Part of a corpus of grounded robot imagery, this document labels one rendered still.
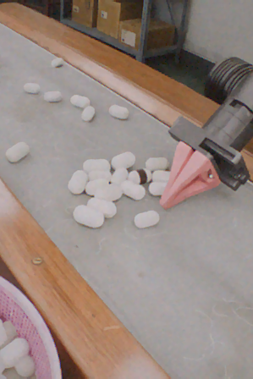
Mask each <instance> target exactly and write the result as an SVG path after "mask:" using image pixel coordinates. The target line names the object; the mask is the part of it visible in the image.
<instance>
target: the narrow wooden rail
mask: <svg viewBox="0 0 253 379"><path fill-rule="evenodd" d="M0 277H2V278H3V279H5V280H6V281H8V282H9V283H11V284H13V285H14V286H15V287H16V288H17V289H18V290H19V291H20V292H21V293H22V294H23V295H24V296H25V297H26V298H27V299H28V300H29V301H30V302H31V303H32V304H33V305H34V307H35V308H36V310H37V311H38V313H39V314H40V316H41V318H42V320H44V322H45V323H46V325H47V327H48V329H49V331H50V333H51V336H52V340H53V342H54V345H55V348H56V351H57V353H58V358H59V363H60V369H61V377H62V379H172V378H171V377H170V376H169V375H168V374H167V373H166V372H165V371H164V369H163V368H162V367H161V366H160V365H159V364H158V363H157V362H156V361H155V360H154V359H153V358H152V356H151V355H150V354H149V353H148V352H147V351H146V350H145V348H144V347H143V346H141V345H140V343H139V342H138V341H137V340H136V338H135V337H134V336H133V335H132V334H131V333H130V332H129V330H128V329H127V328H126V327H125V326H124V324H123V323H122V322H121V321H120V320H119V319H118V318H117V317H116V316H115V315H114V314H113V312H112V311H111V310H110V309H109V308H108V306H107V305H106V304H105V303H104V301H103V300H102V299H101V297H100V296H99V295H98V294H97V293H96V291H95V290H94V289H93V288H92V286H91V285H89V284H88V283H87V281H86V280H85V279H84V278H83V277H82V276H81V275H80V273H79V272H78V271H77V270H76V269H75V267H74V266H73V265H72V264H71V262H70V261H69V260H68V258H67V257H66V256H65V255H64V254H63V252H62V251H61V250H59V249H58V247H57V246H56V245H55V244H54V243H53V242H52V241H51V238H50V237H49V236H48V235H47V233H46V232H45V231H44V230H43V229H42V227H41V226H40V225H39V224H38V222H37V221H36V220H35V218H33V216H31V214H30V213H29V212H28V211H27V210H26V208H25V206H24V205H23V204H22V202H21V201H20V200H19V198H18V197H17V196H16V195H15V194H14V192H13V191H12V190H11V189H10V188H9V187H8V186H7V185H6V183H5V182H4V181H3V178H2V177H1V176H0Z"/></svg>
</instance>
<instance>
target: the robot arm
mask: <svg viewBox="0 0 253 379"><path fill-rule="evenodd" d="M168 133H169V134H170V135H171V136H172V137H173V138H174V139H175V140H176V141H178V142H179V143H178V145H177V148H176V152H175V155H174V159H173V165H172V168H171V172H170V176H169V180H168V183H167V185H166V188H165V190H164V192H163V194H162V198H161V200H160V205H161V206H162V207H163V208H164V209H165V210H167V209H168V208H170V207H172V206H174V205H176V204H178V203H180V201H182V200H184V199H186V198H188V197H190V196H192V195H196V194H198V193H200V192H203V191H205V190H209V189H211V188H214V187H216V186H218V185H219V184H220V183H221V182H222V183H224V184H226V185H227V186H228V187H229V188H230V189H232V190H234V191H237V190H238V188H239V187H240V186H241V185H244V184H245V183H246V181H247V180H248V179H249V178H250V174H249V172H248V169H247V167H246V165H245V160H244V158H243V157H242V154H241V153H240V152H241V151H242V149H243V148H244V147H245V146H246V145H248V143H249V142H250V141H251V140H252V138H253V71H252V70H251V71H250V72H249V73H248V74H247V75H246V77H245V78H244V79H243V80H241V82H240V83H239V84H238V85H237V86H236V88H235V90H234V91H233V92H231V93H230V94H229V96H228V97H227V98H226V99H225V100H224V101H223V104H222V105H221V106H220V107H219V108H218V109H217V111H216V112H215V113H214V114H213V115H212V116H211V117H210V118H209V119H208V120H207V121H206V122H205V123H204V124H203V125H202V126H201V127H199V126H197V125H195V124H193V123H192V122H190V121H189V120H188V119H186V118H184V117H182V116H179V117H178V118H177V119H176V120H175V121H174V123H173V126H172V127H171V129H170V130H169V131H168ZM220 181H221V182H220Z"/></svg>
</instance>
